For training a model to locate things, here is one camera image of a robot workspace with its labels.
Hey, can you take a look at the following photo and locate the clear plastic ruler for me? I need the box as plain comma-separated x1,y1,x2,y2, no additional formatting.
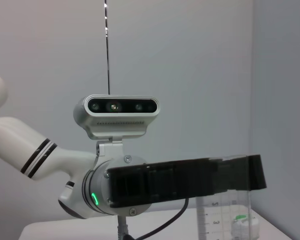
196,154,253,240

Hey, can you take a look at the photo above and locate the clear green-label water bottle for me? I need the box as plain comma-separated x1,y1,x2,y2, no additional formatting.
231,213,261,240

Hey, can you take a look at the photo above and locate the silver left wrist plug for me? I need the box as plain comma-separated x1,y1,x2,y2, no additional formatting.
117,216,130,237

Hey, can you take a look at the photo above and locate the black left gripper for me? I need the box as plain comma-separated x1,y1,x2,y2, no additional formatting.
106,153,268,210

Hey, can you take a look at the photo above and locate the dark left wrist cable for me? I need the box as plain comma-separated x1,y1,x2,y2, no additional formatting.
123,197,190,240

